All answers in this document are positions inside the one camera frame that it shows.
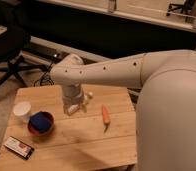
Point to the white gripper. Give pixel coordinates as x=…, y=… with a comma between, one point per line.
x=73, y=99

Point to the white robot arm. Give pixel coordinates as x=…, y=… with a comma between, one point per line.
x=166, y=106

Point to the orange carrot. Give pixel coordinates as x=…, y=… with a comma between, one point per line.
x=105, y=115

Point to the red bowl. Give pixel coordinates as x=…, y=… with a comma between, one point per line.
x=33, y=131

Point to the blue sponge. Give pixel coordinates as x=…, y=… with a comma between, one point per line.
x=40, y=122

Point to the black and white box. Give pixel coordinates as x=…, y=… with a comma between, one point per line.
x=18, y=147

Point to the black office chair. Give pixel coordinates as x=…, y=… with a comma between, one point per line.
x=12, y=41

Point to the grey metal floor rail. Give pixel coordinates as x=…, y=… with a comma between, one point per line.
x=43, y=51

